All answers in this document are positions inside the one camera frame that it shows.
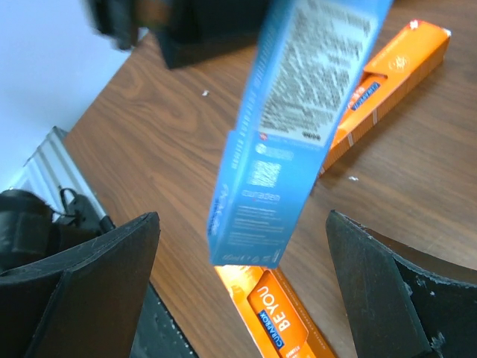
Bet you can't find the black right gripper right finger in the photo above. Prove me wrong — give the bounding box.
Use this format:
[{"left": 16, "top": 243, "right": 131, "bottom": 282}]
[{"left": 326, "top": 210, "right": 476, "bottom": 357}]

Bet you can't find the blue toothpaste box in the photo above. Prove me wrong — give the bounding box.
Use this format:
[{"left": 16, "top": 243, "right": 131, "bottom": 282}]
[{"left": 206, "top": 0, "right": 391, "bottom": 269}]

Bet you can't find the orange toothpaste box bottom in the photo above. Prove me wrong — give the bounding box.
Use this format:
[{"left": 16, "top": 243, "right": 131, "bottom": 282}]
[{"left": 215, "top": 266, "right": 336, "bottom": 358}]

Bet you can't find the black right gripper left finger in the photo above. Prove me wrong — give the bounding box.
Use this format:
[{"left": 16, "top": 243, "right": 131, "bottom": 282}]
[{"left": 1, "top": 212, "right": 160, "bottom": 357}]

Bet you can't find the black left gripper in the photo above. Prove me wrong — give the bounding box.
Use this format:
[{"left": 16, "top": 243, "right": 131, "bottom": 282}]
[{"left": 84, "top": 0, "right": 270, "bottom": 69}]

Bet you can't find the orange toothpaste box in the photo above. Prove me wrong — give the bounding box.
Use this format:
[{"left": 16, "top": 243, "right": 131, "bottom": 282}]
[
  {"left": 319, "top": 19, "right": 452, "bottom": 175},
  {"left": 215, "top": 266, "right": 336, "bottom": 358}
]

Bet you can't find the aluminium frame rail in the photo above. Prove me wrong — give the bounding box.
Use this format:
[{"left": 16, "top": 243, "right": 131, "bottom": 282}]
[{"left": 7, "top": 126, "right": 114, "bottom": 230}]

